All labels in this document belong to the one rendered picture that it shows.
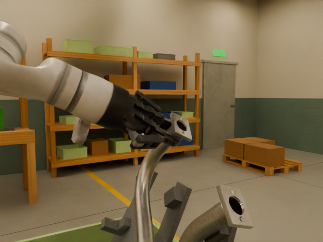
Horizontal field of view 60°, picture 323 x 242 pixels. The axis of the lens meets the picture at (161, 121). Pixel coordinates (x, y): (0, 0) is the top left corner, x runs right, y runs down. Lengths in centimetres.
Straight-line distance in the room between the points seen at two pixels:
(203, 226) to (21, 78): 32
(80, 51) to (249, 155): 340
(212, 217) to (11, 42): 37
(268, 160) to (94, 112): 461
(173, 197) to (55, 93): 30
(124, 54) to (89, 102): 476
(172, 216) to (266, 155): 443
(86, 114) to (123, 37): 543
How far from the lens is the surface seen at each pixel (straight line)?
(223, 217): 39
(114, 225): 75
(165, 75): 624
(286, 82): 766
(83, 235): 87
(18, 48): 46
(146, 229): 51
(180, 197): 58
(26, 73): 43
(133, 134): 46
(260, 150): 506
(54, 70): 44
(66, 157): 491
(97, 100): 44
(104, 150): 512
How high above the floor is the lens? 133
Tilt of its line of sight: 5 degrees down
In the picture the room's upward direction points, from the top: straight up
